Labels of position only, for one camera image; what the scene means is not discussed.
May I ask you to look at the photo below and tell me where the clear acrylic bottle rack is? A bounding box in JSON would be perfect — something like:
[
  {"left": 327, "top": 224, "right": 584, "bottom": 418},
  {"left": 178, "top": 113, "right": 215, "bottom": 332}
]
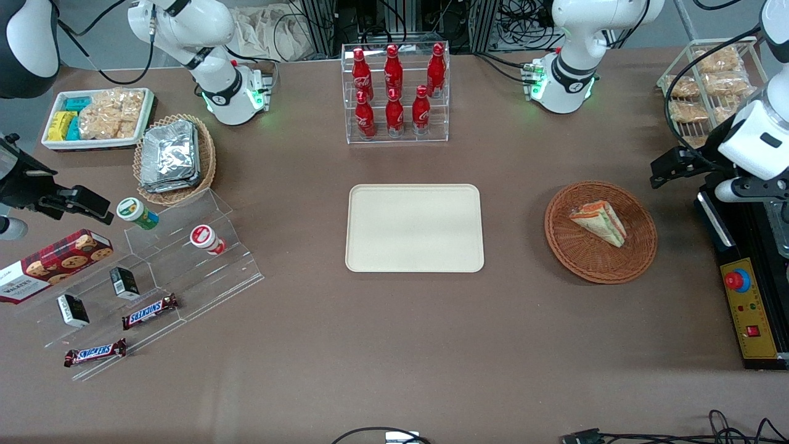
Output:
[{"left": 341, "top": 42, "right": 451, "bottom": 146}]

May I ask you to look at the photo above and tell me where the red cola bottle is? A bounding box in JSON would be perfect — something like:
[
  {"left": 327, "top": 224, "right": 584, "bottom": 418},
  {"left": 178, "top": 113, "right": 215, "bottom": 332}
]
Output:
[
  {"left": 412, "top": 85, "right": 431, "bottom": 136},
  {"left": 383, "top": 44, "right": 404, "bottom": 99},
  {"left": 427, "top": 43, "right": 447, "bottom": 98},
  {"left": 354, "top": 91, "right": 377, "bottom": 140},
  {"left": 351, "top": 48, "right": 374, "bottom": 102},
  {"left": 385, "top": 88, "right": 406, "bottom": 138}
]

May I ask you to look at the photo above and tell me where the beige cloth bag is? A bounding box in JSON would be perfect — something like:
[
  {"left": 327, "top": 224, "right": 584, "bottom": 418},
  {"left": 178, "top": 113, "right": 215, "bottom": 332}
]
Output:
[{"left": 229, "top": 5, "right": 310, "bottom": 63}]

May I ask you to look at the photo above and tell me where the red tartan cookie box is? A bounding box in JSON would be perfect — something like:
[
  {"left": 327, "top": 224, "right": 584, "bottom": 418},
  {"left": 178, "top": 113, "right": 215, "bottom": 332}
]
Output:
[{"left": 0, "top": 228, "right": 115, "bottom": 305}]

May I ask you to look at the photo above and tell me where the black cable tangle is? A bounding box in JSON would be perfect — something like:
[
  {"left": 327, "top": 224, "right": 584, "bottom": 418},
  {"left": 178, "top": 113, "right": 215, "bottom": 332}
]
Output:
[{"left": 498, "top": 0, "right": 559, "bottom": 52}]

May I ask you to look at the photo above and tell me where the beige plastic tray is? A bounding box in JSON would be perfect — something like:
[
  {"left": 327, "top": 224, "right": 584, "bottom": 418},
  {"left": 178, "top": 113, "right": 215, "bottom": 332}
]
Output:
[{"left": 345, "top": 184, "right": 485, "bottom": 273}]

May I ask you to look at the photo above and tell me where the black base cable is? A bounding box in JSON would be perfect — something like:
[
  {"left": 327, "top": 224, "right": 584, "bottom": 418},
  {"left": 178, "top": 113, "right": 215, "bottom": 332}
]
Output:
[{"left": 473, "top": 52, "right": 538, "bottom": 84}]

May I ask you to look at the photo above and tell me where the foil wrapped package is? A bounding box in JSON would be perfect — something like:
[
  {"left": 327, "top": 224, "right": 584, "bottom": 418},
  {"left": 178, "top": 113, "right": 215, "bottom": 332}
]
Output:
[
  {"left": 140, "top": 162, "right": 202, "bottom": 194},
  {"left": 142, "top": 120, "right": 198, "bottom": 179}
]

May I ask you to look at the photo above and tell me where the white rectangular snack tray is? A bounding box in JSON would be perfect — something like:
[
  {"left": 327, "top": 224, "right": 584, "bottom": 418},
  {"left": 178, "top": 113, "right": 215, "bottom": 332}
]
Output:
[{"left": 41, "top": 88, "right": 155, "bottom": 152}]

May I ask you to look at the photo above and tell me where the small black box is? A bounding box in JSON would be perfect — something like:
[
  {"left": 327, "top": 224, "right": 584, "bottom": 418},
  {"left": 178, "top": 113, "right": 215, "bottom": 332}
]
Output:
[
  {"left": 110, "top": 266, "right": 141, "bottom": 301},
  {"left": 57, "top": 294, "right": 91, "bottom": 328}
]

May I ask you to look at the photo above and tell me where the clear acrylic step riser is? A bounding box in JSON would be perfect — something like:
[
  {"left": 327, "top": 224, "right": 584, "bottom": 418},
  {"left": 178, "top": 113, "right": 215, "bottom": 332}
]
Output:
[
  {"left": 122, "top": 188, "right": 266, "bottom": 323},
  {"left": 18, "top": 247, "right": 187, "bottom": 382}
]

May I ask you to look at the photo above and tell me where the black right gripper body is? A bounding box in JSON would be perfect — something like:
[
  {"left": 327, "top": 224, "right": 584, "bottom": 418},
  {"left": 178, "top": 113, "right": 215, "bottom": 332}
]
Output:
[{"left": 0, "top": 133, "right": 59, "bottom": 210}]

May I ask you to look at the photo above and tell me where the round brown wicker basket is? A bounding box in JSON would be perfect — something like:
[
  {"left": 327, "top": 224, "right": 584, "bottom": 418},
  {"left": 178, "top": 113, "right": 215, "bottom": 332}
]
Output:
[{"left": 544, "top": 180, "right": 658, "bottom": 285}]

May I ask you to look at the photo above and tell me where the oval light wicker basket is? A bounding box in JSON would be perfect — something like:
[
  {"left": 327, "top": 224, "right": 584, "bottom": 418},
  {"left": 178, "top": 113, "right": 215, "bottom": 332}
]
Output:
[{"left": 133, "top": 113, "right": 217, "bottom": 207}]

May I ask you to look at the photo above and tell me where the black control box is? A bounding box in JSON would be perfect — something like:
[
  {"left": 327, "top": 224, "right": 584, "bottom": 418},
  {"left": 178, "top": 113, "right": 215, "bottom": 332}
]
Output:
[{"left": 695, "top": 173, "right": 789, "bottom": 371}]

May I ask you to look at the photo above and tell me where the red yogurt cup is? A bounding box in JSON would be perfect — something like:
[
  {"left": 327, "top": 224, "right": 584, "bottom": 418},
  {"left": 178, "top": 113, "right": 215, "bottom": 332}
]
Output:
[{"left": 189, "top": 224, "right": 227, "bottom": 256}]

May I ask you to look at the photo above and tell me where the triangular sandwich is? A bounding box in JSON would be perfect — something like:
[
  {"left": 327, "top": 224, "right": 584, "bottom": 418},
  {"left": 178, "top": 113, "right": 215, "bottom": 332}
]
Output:
[{"left": 568, "top": 200, "right": 628, "bottom": 249}]

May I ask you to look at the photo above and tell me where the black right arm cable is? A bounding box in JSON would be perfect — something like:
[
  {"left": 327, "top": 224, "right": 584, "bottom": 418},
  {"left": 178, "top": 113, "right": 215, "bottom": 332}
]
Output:
[{"left": 57, "top": 0, "right": 156, "bottom": 86}]

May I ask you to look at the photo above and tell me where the green yogurt cup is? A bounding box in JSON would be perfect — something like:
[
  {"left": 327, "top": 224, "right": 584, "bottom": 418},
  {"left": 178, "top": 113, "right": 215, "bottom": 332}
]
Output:
[{"left": 116, "top": 197, "right": 160, "bottom": 231}]

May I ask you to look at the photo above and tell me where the aluminium frame post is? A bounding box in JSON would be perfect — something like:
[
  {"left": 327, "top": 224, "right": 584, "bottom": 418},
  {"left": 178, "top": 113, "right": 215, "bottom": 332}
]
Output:
[
  {"left": 468, "top": 0, "right": 499, "bottom": 54},
  {"left": 300, "top": 0, "right": 337, "bottom": 57}
]

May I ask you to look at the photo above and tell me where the clear bag of crackers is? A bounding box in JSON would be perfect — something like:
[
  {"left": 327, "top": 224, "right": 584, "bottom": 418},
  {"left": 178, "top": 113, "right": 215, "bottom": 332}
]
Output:
[{"left": 78, "top": 88, "right": 146, "bottom": 140}]

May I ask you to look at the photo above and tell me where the black looped cable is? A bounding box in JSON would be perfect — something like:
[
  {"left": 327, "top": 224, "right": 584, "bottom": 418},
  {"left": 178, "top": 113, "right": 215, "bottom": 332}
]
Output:
[{"left": 332, "top": 426, "right": 433, "bottom": 444}]

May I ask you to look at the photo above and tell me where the Snickers chocolate bar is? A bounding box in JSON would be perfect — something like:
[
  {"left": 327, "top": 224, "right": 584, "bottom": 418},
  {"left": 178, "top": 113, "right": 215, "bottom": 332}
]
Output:
[
  {"left": 121, "top": 294, "right": 180, "bottom": 331},
  {"left": 63, "top": 338, "right": 128, "bottom": 369}
]

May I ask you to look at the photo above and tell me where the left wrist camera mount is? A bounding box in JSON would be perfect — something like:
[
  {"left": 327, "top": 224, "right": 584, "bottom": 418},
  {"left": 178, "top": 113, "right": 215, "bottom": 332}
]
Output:
[{"left": 714, "top": 177, "right": 789, "bottom": 205}]

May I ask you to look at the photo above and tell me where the white wire rack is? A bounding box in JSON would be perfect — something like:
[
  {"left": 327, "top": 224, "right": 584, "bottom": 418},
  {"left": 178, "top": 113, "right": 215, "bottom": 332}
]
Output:
[{"left": 656, "top": 37, "right": 769, "bottom": 150}]

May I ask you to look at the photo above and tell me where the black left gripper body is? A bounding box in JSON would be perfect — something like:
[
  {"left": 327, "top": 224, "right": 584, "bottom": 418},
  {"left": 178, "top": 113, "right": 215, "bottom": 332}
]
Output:
[{"left": 700, "top": 119, "right": 738, "bottom": 181}]

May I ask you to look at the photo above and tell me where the black cable with plug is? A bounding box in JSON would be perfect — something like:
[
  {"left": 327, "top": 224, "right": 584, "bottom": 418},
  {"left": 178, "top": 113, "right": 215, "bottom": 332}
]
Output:
[{"left": 561, "top": 409, "right": 789, "bottom": 444}]

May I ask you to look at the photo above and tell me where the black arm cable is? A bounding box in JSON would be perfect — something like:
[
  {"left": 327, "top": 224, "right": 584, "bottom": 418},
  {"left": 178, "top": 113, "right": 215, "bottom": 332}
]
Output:
[
  {"left": 663, "top": 25, "right": 766, "bottom": 155},
  {"left": 57, "top": 0, "right": 156, "bottom": 86}
]

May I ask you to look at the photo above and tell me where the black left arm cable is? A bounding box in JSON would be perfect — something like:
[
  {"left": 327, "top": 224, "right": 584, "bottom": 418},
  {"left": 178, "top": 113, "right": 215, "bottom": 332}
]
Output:
[{"left": 663, "top": 25, "right": 766, "bottom": 155}]

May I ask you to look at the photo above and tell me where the clear plastic container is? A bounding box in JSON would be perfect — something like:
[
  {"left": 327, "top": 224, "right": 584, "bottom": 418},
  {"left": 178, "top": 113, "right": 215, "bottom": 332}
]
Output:
[{"left": 766, "top": 202, "right": 789, "bottom": 260}]

